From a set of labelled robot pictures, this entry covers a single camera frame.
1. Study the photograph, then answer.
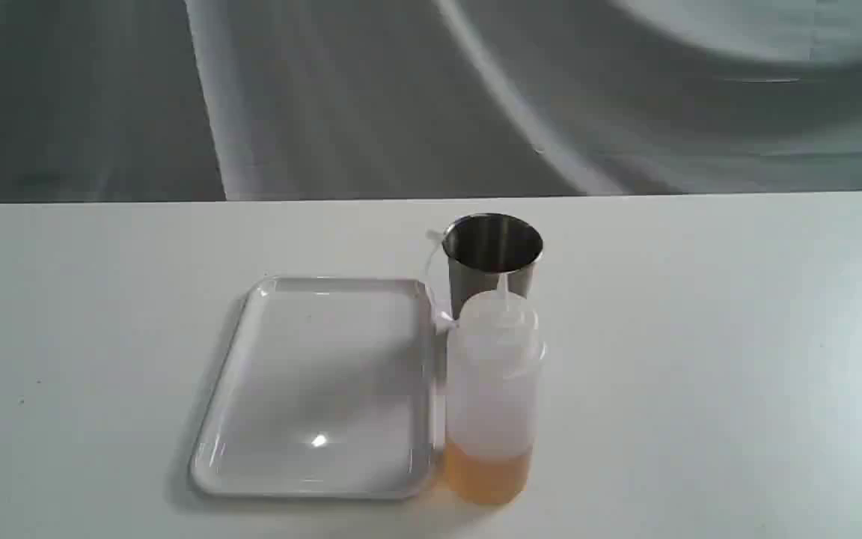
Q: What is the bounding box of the stainless steel cup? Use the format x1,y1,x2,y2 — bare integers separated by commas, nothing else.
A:
441,213,545,320

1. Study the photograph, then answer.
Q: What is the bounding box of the grey white backdrop curtain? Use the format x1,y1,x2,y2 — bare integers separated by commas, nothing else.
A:
0,1,862,204

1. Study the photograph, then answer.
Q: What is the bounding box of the translucent squeeze bottle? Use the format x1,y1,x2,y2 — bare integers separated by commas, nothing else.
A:
432,276,546,505

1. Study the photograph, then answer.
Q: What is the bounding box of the white plastic tray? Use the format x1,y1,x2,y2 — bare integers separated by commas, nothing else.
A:
189,276,440,501

